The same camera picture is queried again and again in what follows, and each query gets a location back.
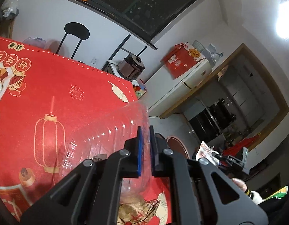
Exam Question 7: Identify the white black-framed side table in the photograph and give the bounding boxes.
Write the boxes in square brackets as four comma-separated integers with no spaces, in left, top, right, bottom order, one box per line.
[101,35,147,87]

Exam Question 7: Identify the person's right forearm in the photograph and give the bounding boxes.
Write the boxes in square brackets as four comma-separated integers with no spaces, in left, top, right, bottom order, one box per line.
[244,189,264,205]

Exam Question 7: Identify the person's right hand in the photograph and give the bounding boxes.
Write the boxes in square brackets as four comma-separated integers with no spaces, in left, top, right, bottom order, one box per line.
[232,178,247,192]

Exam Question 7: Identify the ceiling lamp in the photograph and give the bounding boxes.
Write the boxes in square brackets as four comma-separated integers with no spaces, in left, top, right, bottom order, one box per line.
[276,0,289,40]

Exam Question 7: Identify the clear crumpled plastic bag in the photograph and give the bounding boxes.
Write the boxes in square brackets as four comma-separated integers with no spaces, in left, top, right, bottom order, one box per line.
[0,0,19,19]

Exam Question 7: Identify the white refrigerator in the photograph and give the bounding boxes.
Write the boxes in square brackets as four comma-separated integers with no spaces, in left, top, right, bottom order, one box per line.
[147,56,213,118]

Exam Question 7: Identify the clear plastic bags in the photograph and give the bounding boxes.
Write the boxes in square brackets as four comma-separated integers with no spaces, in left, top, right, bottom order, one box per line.
[205,43,223,64]

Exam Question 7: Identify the dark framed window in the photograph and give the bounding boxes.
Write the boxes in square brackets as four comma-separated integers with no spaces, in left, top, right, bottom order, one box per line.
[53,0,208,51]

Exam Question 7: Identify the crumpled brown paper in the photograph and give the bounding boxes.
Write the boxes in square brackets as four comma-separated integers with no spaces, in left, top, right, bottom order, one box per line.
[119,198,164,225]

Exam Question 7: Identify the black built-in oven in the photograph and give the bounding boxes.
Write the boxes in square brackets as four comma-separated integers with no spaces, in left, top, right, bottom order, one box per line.
[185,98,236,143]

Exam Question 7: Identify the green yellow printed cloth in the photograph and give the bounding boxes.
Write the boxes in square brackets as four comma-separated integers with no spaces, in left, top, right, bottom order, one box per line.
[264,185,289,201]

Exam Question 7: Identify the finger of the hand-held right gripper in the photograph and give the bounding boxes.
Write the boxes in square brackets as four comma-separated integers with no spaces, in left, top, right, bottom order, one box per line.
[212,152,229,163]

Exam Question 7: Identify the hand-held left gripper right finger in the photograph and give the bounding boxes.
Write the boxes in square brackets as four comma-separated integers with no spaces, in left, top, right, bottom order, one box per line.
[149,125,269,225]

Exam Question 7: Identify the clear plastic container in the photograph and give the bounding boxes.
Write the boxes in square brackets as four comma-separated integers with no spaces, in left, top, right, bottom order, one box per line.
[23,36,46,50]

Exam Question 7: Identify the red packaging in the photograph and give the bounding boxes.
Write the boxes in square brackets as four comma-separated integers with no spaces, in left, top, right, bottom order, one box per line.
[223,136,262,156]

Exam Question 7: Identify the brown trash bin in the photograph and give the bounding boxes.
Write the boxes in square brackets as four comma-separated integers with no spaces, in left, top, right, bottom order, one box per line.
[165,135,190,160]

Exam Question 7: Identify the brown rice cooker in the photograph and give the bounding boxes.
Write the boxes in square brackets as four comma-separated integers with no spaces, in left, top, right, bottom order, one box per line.
[118,54,145,80]

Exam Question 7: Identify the red printed tablecloth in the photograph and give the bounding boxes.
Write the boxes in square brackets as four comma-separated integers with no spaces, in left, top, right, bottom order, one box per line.
[0,35,173,225]

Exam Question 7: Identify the white bowl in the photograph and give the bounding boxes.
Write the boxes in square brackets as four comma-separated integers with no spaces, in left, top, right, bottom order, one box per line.
[192,40,206,52]

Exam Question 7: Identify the red printed towel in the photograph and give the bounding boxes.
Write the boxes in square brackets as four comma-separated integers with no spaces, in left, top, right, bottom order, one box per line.
[161,42,206,78]

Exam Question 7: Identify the green yellow bags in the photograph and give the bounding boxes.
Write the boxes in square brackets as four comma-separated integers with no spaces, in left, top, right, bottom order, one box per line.
[134,80,148,100]

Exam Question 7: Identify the clear plastic bottle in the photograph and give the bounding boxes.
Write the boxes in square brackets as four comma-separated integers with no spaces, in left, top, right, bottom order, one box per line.
[61,101,151,201]

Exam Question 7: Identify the wooden door frame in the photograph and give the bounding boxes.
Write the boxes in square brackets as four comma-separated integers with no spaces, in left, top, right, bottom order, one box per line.
[158,43,289,171]

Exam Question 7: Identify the grey kitchen cabinets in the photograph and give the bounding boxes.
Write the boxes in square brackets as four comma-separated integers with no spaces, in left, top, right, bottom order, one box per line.
[218,54,276,122]

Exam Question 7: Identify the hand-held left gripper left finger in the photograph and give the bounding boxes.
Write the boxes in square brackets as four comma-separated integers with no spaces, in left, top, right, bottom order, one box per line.
[20,127,145,225]

